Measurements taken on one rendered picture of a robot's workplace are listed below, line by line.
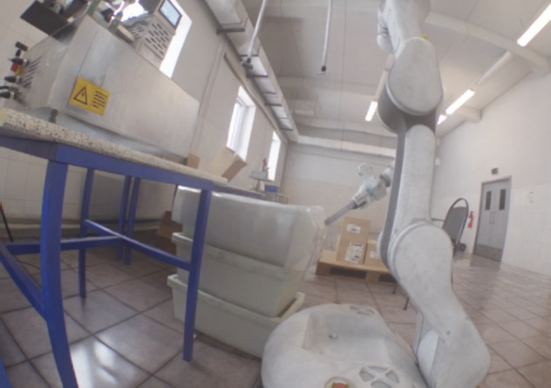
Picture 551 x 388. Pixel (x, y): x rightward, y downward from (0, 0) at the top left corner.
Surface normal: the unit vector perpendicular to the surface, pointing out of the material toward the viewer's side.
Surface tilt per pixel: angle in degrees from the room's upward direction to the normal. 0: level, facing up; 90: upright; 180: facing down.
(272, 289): 96
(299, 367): 35
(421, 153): 90
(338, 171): 90
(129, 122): 90
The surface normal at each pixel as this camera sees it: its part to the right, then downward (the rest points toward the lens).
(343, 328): -0.16, -0.39
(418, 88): -0.22, -0.11
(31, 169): 0.96, 0.15
